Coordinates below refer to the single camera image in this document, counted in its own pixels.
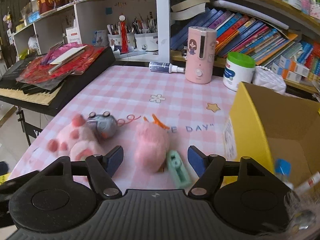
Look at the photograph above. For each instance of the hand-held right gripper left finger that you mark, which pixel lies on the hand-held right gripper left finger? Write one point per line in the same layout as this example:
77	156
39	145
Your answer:
115	158

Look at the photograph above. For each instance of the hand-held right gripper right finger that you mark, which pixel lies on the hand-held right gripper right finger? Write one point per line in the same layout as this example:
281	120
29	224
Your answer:
196	160

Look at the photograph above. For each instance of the green correction tape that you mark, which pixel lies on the green correction tape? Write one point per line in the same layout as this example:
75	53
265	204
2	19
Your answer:
178	171

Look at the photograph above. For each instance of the pink pig plush grey cap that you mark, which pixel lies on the pink pig plush grey cap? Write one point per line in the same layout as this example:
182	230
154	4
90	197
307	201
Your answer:
82	140

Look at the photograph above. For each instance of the pink fluffy plush toy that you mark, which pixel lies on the pink fluffy plush toy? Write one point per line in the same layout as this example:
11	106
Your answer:
150	145

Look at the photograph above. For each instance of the yellow cardboard box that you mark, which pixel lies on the yellow cardboard box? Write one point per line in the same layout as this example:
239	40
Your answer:
247	120

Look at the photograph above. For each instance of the blue packet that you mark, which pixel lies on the blue packet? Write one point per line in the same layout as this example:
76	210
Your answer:
283	170

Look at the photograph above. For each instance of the yellow plastic bag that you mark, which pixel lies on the yellow plastic bag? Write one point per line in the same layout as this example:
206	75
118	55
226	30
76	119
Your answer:
3	179

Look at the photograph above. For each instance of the black keyboard stand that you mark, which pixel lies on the black keyboard stand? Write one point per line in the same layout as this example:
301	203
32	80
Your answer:
21	122

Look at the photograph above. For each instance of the pink checkered tablecloth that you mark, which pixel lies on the pink checkered tablecloth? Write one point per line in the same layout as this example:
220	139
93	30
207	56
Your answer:
130	90

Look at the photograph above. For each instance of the black electronic keyboard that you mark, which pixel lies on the black electronic keyboard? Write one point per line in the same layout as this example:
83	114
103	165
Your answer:
75	85

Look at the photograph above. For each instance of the green lid white jar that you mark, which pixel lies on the green lid white jar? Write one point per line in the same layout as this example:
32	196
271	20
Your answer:
237	75

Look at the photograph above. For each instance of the white spray bottle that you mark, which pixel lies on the white spray bottle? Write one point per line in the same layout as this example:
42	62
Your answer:
161	67

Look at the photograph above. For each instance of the pink humidifier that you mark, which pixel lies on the pink humidifier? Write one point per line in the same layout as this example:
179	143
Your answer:
200	55

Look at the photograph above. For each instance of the white quilted pouch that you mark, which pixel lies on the white quilted pouch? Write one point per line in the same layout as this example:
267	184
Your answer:
268	80

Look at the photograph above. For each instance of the white card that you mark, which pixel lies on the white card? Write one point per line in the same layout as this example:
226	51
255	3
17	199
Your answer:
67	55

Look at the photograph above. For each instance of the pile of red packets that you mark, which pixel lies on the pile of red packets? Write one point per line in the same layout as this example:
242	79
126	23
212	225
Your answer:
40	72

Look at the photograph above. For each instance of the white pen holder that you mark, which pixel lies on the white pen holder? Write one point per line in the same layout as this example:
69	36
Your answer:
116	40
130	40
146	42

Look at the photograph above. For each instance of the purple wrapper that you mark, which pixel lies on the purple wrapper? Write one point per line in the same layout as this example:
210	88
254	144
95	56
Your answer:
53	53

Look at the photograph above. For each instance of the blue printed card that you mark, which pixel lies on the blue printed card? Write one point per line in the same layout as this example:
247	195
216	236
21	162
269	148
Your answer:
100	38

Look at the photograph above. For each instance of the red tassel ornament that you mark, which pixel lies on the red tassel ornament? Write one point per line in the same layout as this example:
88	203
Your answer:
123	35

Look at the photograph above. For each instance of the white paper bag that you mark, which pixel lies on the white paper bag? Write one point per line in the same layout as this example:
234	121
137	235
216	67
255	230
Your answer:
73	36

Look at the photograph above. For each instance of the stack of small orange boxes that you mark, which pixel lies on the stack of small orange boxes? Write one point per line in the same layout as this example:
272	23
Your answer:
290	68

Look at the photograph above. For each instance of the row of blue books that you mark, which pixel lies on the row of blue books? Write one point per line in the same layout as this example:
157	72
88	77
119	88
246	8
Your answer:
250	35

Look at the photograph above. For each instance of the clear plastic bag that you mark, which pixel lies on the clear plastic bag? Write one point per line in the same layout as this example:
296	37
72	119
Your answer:
33	43

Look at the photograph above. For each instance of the wooden bookshelf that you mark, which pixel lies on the wooden bookshelf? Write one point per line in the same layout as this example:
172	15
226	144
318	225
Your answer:
162	17

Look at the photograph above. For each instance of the white cubby shelf unit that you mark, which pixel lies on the white cubby shelf unit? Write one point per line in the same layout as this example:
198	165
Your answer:
95	12

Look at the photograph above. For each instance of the thick lying book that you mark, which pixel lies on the thick lying book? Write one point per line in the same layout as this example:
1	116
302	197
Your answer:
187	6

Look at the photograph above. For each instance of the blue box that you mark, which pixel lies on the blue box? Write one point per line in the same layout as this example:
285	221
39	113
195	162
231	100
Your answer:
34	17

